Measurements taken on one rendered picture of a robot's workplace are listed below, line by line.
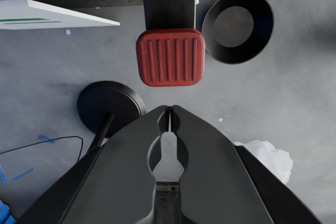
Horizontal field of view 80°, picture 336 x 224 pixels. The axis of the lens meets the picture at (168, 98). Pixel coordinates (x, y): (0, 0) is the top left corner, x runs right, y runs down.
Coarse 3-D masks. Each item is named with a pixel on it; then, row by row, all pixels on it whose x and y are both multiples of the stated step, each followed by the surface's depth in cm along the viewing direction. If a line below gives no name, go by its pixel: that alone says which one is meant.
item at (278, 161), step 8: (240, 144) 114; (248, 144) 113; (256, 144) 110; (264, 144) 109; (256, 152) 109; (264, 152) 110; (272, 152) 112; (280, 152) 113; (264, 160) 109; (272, 160) 110; (280, 160) 113; (288, 160) 114; (272, 168) 111; (280, 168) 113; (288, 168) 115; (280, 176) 114; (288, 176) 118
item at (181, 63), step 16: (144, 32) 20; (160, 32) 19; (176, 32) 19; (192, 32) 19; (144, 48) 20; (160, 48) 20; (176, 48) 20; (192, 48) 20; (144, 64) 21; (160, 64) 21; (176, 64) 21; (192, 64) 21; (144, 80) 22; (160, 80) 22; (176, 80) 22; (192, 80) 22
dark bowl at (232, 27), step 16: (224, 0) 82; (240, 0) 83; (256, 0) 81; (208, 16) 84; (224, 16) 89; (240, 16) 89; (256, 16) 87; (272, 16) 82; (208, 32) 90; (224, 32) 92; (240, 32) 92; (256, 32) 90; (272, 32) 85; (208, 48) 90; (224, 48) 95; (240, 48) 94; (256, 48) 90
